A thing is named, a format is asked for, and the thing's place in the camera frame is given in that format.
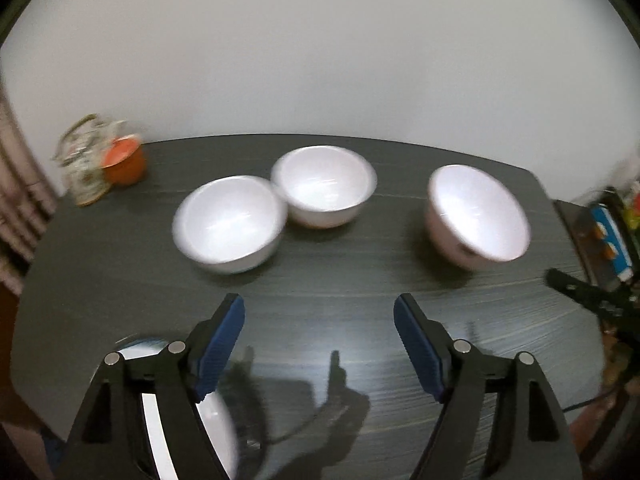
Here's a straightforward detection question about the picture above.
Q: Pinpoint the plain white bowl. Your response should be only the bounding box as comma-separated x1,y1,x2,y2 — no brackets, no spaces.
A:
271,145,377,229

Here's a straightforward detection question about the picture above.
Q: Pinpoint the pink bowl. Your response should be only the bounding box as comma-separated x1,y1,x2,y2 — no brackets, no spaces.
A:
424,164,531,274

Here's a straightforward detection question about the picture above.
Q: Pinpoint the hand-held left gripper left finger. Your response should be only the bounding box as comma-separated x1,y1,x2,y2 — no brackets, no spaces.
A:
60,294,246,480

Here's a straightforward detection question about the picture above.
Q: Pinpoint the floral ceramic teapot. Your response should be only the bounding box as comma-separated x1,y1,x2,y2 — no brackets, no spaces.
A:
51,114,127,207

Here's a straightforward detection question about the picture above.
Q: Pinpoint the white bowl with rabbit print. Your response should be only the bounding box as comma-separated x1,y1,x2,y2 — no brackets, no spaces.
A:
172,175,289,275

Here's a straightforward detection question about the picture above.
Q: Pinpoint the orange tea cup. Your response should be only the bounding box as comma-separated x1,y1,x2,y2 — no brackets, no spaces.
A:
99,135,147,185

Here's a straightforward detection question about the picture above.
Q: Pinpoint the blue and white box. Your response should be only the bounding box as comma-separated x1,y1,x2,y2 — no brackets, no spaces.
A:
589,204,635,282

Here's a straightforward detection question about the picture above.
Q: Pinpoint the beige patterned curtain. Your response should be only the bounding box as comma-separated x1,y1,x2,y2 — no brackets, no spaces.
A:
0,80,58,281

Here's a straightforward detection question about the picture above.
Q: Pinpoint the white plate with pink flowers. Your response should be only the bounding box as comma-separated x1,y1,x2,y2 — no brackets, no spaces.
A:
116,338,241,480

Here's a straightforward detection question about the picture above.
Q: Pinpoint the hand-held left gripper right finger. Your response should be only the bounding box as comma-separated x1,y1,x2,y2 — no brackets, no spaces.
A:
393,294,583,480

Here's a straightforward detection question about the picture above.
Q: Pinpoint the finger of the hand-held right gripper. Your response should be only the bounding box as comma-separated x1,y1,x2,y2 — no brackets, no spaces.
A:
545,267,640,322

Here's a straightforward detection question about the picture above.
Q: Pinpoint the dark side table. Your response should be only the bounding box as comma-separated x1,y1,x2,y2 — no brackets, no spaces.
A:
552,187,640,293

